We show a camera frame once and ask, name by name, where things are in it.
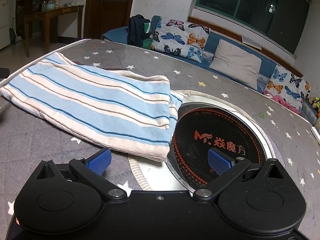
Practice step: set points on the white remote control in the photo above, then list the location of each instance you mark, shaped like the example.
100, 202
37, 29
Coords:
315, 133

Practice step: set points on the plush bear with yellow vest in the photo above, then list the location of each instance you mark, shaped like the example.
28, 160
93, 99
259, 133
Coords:
315, 102

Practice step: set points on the blue sofa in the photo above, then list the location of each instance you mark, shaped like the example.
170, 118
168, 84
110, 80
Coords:
215, 40

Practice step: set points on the green framed window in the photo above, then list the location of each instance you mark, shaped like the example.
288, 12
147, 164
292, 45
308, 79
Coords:
250, 2

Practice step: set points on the white fridge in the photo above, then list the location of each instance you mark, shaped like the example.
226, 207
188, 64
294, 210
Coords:
4, 22

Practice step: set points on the dark wooden door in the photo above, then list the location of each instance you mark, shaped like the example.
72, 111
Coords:
97, 10

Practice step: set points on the pale green jar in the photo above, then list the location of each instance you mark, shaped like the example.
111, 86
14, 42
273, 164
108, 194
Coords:
51, 3

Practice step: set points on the black round induction cooktop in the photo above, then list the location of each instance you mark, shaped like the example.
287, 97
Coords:
212, 127

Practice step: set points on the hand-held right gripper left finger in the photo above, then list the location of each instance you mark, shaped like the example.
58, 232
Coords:
100, 160

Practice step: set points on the blue white striped cloth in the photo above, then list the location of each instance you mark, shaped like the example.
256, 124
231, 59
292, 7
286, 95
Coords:
87, 100

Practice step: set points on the wooden desk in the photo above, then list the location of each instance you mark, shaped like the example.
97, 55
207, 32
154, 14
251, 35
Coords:
50, 13

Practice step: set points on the plain grey pillow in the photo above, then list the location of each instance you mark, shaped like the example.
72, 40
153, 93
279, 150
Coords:
235, 62

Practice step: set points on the book on window sill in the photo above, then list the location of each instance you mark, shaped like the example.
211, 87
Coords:
251, 42

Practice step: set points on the clear plastic box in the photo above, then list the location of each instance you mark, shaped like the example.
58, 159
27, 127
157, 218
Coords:
318, 123

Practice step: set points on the dark backpack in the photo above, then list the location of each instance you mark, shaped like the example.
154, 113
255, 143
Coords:
136, 30

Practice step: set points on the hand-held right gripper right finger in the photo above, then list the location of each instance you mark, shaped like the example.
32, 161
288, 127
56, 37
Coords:
220, 163

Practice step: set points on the pink cloth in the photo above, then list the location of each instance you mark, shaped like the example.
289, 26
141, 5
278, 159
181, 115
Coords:
282, 102

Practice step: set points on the butterfly print cushion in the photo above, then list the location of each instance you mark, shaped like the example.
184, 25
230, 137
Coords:
285, 85
180, 37

